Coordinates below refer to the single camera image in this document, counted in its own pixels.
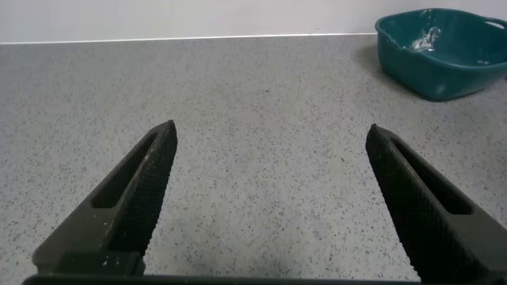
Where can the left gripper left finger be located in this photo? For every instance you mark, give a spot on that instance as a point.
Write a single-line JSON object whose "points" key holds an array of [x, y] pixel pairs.
{"points": [[130, 210]]}

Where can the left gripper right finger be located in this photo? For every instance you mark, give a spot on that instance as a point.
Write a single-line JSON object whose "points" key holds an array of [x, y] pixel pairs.
{"points": [[428, 221]]}

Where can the white powder residue clump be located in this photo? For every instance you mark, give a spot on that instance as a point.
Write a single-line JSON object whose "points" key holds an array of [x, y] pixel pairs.
{"points": [[425, 39]]}

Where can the teal square plastic basin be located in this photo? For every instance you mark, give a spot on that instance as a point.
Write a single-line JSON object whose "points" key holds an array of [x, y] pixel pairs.
{"points": [[435, 75]]}

